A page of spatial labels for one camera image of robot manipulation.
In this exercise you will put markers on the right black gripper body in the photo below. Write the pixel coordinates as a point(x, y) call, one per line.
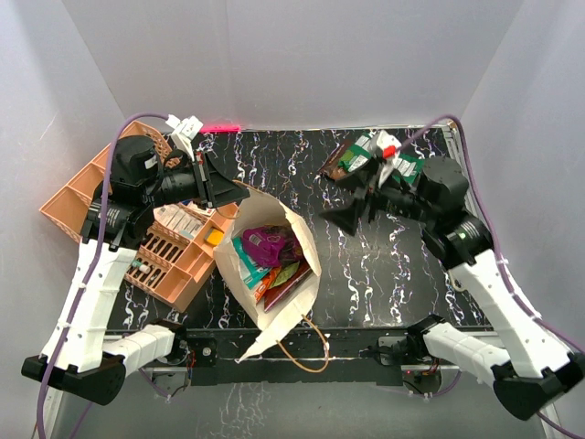
point(398, 199)

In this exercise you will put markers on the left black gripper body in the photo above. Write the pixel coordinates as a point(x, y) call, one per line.
point(177, 185)

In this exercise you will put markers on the brown paper bag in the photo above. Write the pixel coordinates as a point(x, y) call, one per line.
point(261, 209)

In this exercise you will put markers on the green snack bag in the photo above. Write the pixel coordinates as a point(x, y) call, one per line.
point(397, 166)

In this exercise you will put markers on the brown kettle chips bag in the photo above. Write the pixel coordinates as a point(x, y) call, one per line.
point(346, 158)

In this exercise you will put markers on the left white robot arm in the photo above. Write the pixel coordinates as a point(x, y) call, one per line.
point(77, 359)

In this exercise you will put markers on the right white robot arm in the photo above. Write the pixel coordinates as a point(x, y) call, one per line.
point(452, 243)

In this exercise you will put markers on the purple snack bag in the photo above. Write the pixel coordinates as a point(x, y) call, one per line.
point(272, 245)

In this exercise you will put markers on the yellow orange small item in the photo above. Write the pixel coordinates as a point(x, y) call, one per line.
point(214, 237)

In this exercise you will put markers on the teal snack packet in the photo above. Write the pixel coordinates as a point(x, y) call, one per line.
point(250, 272)

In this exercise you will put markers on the pink compartment tray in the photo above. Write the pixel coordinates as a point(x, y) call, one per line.
point(173, 268)

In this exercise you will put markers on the orange snack packet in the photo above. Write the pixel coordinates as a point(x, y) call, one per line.
point(273, 278)

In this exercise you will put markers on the red snack packet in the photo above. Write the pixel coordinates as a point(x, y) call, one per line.
point(274, 295)

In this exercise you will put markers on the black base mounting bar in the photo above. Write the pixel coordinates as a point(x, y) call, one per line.
point(302, 357)

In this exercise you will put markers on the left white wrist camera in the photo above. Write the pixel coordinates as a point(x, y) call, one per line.
point(183, 133)

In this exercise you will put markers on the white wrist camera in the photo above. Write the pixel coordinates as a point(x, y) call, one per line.
point(387, 147)
point(183, 133)

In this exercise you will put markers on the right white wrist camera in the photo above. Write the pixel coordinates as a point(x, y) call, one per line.
point(387, 147)

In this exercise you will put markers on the aluminium frame rail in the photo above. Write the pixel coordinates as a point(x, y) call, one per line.
point(524, 372)

